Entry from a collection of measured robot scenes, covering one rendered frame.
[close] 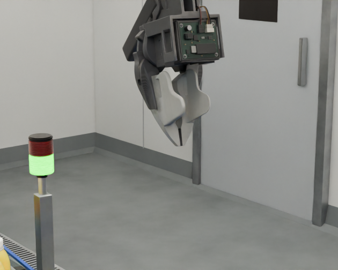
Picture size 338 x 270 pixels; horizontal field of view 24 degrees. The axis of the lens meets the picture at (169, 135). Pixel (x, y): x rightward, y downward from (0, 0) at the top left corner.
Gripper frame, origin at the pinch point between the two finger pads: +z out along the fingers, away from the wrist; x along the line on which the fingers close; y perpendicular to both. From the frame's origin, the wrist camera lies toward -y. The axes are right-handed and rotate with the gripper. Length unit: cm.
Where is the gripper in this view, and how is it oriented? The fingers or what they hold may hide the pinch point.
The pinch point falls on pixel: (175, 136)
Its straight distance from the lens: 96.4
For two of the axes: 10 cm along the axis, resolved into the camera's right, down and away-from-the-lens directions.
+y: 5.3, -0.5, -8.5
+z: 1.2, 9.9, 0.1
